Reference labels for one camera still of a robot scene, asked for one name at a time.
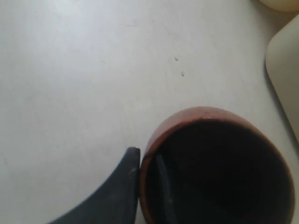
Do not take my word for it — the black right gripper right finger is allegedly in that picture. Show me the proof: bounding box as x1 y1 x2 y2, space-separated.
155 155 175 224

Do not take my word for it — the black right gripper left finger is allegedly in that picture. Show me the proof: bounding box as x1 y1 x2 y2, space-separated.
51 147 141 224

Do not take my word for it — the brown wooden cup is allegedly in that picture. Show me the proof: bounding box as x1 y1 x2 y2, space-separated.
140 106 295 224

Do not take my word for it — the middle cream plastic bin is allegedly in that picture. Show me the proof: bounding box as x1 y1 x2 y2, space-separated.
265 16 299 140

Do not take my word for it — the cream plastic bin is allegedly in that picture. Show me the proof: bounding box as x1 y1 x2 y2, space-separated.
259 0 299 13
265 16 299 140

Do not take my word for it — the left cream plastic bin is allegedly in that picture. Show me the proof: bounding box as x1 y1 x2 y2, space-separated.
259 0 299 13

